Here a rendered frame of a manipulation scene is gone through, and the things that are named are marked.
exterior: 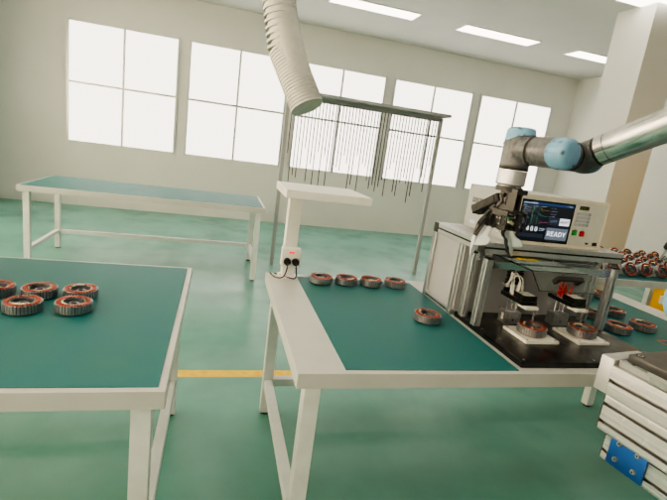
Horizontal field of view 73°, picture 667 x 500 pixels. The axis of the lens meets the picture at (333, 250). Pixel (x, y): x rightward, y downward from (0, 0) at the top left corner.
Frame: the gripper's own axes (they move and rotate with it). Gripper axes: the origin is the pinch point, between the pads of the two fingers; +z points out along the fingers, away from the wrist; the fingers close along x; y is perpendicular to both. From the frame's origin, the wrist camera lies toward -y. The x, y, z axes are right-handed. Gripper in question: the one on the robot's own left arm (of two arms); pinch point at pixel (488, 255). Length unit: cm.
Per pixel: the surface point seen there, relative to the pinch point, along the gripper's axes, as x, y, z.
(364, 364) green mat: -25, -16, 40
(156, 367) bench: -86, -22, 40
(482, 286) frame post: 34, -36, 21
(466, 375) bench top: 6.2, -5.3, 41.0
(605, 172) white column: 390, -261, -39
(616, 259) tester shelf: 97, -28, 6
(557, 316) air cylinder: 76, -33, 34
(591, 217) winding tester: 82, -33, -10
